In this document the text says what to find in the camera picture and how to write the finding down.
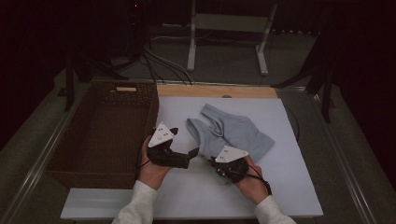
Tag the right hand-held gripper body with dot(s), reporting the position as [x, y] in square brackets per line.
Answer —
[232, 155]

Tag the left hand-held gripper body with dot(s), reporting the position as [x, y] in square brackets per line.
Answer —
[160, 135]

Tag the light blue tank top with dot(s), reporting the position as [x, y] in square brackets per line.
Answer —
[239, 130]

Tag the brown wicker basket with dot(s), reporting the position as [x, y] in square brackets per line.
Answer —
[106, 133]

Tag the person's right hand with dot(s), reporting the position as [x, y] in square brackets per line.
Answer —
[252, 186]

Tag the person's left hand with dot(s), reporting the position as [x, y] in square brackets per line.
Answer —
[152, 175]

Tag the white table mat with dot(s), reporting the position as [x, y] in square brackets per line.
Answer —
[199, 199]

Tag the black tripod stand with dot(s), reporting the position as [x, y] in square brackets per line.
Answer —
[70, 93]

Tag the black angled stand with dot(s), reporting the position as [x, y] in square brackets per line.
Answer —
[327, 102]

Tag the dark equipment stand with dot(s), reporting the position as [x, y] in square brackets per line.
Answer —
[137, 28]

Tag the white metal stand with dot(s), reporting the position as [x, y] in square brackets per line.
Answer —
[229, 23]

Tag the metal table rail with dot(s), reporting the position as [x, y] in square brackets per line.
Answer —
[35, 168]
[345, 169]

